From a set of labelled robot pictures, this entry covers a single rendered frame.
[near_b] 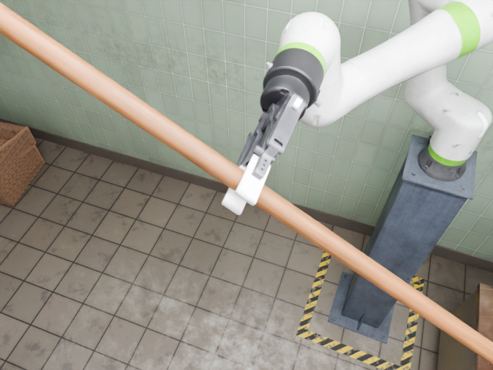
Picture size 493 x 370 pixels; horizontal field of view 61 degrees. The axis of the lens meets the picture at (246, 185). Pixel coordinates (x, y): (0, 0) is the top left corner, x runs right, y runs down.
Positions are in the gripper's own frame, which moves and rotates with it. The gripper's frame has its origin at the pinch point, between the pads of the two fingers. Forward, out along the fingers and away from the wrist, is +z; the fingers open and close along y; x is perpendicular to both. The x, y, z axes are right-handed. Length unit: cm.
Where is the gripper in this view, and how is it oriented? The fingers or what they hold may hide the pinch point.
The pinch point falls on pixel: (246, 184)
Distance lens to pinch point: 57.5
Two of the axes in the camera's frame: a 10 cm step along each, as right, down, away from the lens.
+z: -3.4, 7.5, -5.8
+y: -5.0, 3.8, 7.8
